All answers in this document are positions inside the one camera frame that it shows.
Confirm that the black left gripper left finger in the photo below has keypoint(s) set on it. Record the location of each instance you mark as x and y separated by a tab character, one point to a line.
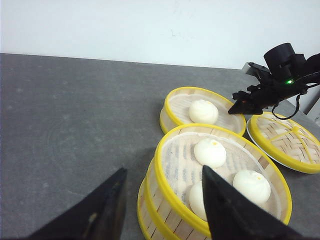
99	216

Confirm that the white bun back middle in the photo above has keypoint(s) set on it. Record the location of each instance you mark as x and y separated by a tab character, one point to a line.
253	185

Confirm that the white box at table edge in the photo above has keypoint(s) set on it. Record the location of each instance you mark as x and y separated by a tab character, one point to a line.
251	68

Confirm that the white bun back left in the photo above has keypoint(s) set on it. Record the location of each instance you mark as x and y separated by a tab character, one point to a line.
210	152

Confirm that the woven bamboo steamer lid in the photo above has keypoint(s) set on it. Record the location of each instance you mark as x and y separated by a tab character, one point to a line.
287	141

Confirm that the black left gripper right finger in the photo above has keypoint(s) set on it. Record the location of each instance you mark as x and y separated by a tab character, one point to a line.
231	216

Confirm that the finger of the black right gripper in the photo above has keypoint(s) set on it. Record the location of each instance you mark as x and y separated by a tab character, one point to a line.
247	107

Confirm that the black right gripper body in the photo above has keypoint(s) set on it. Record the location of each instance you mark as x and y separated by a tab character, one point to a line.
287	74

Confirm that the white bun in right basket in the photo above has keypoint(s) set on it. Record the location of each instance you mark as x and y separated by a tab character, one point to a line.
203	111

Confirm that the white bun back right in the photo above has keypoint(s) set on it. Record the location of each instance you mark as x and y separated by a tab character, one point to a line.
196	200

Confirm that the front bamboo steamer basket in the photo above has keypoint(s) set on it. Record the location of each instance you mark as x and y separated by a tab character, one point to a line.
158	219

